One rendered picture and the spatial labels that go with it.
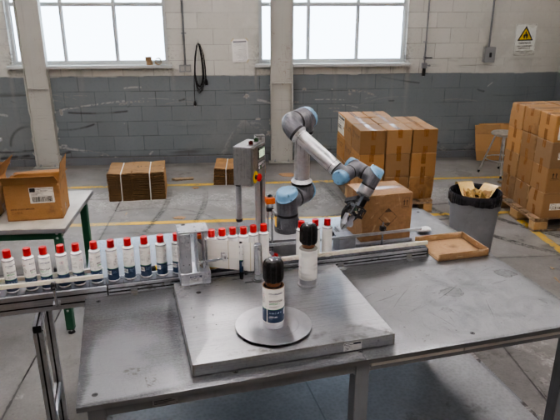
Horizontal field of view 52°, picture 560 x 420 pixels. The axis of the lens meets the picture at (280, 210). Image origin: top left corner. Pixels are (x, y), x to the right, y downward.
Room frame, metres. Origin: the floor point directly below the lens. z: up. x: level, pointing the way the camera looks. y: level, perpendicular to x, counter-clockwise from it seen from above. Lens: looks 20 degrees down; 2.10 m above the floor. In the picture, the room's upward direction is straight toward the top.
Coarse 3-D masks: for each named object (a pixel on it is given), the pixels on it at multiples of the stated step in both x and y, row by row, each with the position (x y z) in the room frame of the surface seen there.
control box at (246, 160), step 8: (240, 144) 2.68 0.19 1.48; (256, 144) 2.68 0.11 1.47; (240, 152) 2.63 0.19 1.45; (248, 152) 2.62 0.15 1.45; (256, 152) 2.66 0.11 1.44; (240, 160) 2.63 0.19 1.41; (248, 160) 2.62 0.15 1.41; (256, 160) 2.66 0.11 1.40; (240, 168) 2.63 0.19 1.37; (248, 168) 2.62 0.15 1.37; (256, 168) 2.65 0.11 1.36; (264, 168) 2.76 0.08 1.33; (240, 176) 2.63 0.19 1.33; (248, 176) 2.62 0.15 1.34; (264, 176) 2.76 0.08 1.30; (240, 184) 2.63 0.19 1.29; (248, 184) 2.62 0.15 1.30
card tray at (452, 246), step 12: (420, 240) 3.01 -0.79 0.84; (432, 240) 3.03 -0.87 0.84; (444, 240) 3.04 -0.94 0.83; (456, 240) 3.04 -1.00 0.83; (468, 240) 3.01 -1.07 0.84; (432, 252) 2.86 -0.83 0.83; (444, 252) 2.86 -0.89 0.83; (456, 252) 2.78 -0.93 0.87; (468, 252) 2.80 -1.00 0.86; (480, 252) 2.82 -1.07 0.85
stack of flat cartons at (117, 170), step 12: (120, 168) 6.44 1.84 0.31; (132, 168) 6.43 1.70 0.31; (144, 168) 6.43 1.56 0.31; (156, 168) 6.43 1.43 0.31; (108, 180) 6.18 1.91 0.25; (120, 180) 6.18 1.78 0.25; (132, 180) 6.22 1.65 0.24; (144, 180) 6.24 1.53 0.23; (156, 180) 6.26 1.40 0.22; (120, 192) 6.19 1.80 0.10; (132, 192) 6.22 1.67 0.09; (144, 192) 6.23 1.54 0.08; (156, 192) 6.25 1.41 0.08
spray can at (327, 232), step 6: (324, 222) 2.72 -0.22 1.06; (330, 222) 2.72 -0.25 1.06; (324, 228) 2.70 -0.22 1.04; (330, 228) 2.70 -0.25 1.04; (324, 234) 2.70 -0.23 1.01; (330, 234) 2.70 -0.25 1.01; (324, 240) 2.70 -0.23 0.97; (330, 240) 2.71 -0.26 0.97; (324, 246) 2.70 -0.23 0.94; (330, 246) 2.71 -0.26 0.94
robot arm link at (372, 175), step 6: (366, 168) 2.77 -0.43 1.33; (372, 168) 2.75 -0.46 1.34; (378, 168) 2.74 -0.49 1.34; (366, 174) 2.75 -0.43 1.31; (372, 174) 2.74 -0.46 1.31; (378, 174) 2.74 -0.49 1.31; (366, 180) 2.74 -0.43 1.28; (372, 180) 2.73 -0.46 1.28; (378, 180) 2.74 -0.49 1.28; (372, 186) 2.73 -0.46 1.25
